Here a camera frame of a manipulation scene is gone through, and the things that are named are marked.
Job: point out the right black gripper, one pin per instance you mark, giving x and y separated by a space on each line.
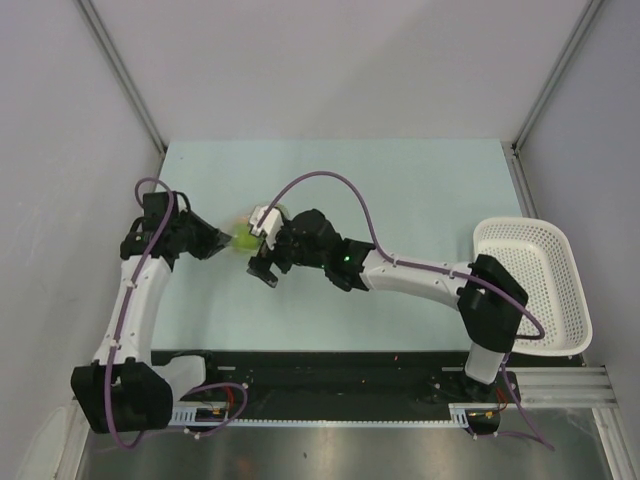
261 266

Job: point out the white slotted cable duct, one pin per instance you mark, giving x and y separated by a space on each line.
194 417

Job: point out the right aluminium corner post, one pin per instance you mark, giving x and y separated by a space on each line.
568 53

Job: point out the green fake apple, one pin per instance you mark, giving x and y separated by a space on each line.
243 239

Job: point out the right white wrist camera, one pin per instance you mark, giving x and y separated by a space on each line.
265 222

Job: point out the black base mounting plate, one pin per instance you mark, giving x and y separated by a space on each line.
347 386

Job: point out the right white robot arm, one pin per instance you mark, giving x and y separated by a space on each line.
490 301

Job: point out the clear polka dot zip bag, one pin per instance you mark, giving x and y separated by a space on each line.
243 218

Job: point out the left aluminium corner post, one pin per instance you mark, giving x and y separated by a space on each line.
117 66

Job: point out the aluminium corner post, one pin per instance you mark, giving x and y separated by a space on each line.
117 66
568 53

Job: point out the white perforated plastic basket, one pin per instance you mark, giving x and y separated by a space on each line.
538 255

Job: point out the aluminium frame rail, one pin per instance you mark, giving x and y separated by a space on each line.
564 387

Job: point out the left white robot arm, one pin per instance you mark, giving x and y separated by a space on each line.
120 390

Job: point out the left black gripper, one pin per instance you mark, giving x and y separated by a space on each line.
213 240

